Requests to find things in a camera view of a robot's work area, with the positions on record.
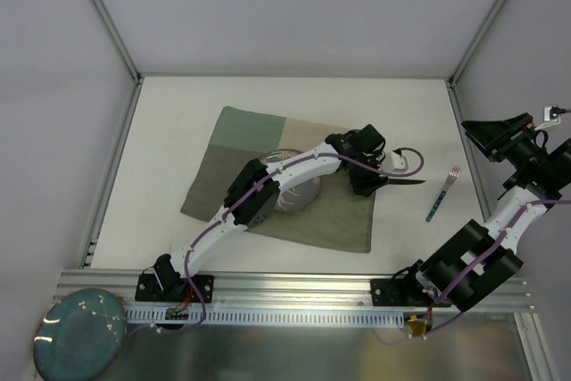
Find black table knife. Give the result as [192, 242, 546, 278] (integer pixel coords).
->
[386, 178, 425, 186]

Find green handled fork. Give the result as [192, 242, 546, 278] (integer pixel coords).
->
[425, 165, 461, 223]

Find green beige cloth placemat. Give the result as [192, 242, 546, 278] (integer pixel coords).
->
[180, 106, 375, 253]

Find grey reindeer plate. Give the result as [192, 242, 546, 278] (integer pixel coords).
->
[256, 147, 323, 215]

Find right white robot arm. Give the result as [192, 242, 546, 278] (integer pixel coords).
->
[396, 113, 570, 312]

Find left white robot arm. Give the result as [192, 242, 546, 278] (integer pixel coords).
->
[148, 124, 388, 302]

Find teal round stool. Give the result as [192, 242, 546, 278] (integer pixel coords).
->
[33, 288, 128, 380]

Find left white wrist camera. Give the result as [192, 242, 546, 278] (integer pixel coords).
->
[388, 150, 409, 173]

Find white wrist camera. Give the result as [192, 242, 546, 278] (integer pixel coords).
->
[536, 105, 567, 130]
[388, 150, 409, 173]

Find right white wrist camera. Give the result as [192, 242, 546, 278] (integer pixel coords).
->
[536, 105, 567, 130]

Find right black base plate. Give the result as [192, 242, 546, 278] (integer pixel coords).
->
[369, 277, 451, 308]

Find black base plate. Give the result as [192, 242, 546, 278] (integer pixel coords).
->
[135, 273, 215, 303]
[369, 277, 451, 308]

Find aluminium mounting rail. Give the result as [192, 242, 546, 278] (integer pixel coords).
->
[53, 269, 536, 313]

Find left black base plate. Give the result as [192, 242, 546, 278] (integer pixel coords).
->
[135, 273, 215, 303]

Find white slotted cable duct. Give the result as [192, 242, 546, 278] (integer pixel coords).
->
[125, 305, 404, 329]

